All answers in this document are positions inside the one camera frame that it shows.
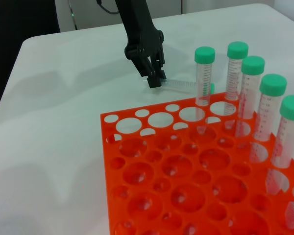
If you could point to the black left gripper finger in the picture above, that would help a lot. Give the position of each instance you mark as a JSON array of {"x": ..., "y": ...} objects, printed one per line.
[
  {"x": 154, "y": 82},
  {"x": 160, "y": 64}
]

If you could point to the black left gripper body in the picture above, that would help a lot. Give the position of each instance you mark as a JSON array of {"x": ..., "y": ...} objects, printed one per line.
[{"x": 139, "y": 29}]

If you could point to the orange test tube rack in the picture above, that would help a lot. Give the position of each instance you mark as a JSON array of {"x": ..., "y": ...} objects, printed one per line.
[{"x": 159, "y": 171}]

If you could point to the black stand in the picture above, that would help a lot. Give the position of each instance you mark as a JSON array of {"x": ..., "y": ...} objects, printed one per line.
[{"x": 14, "y": 19}]

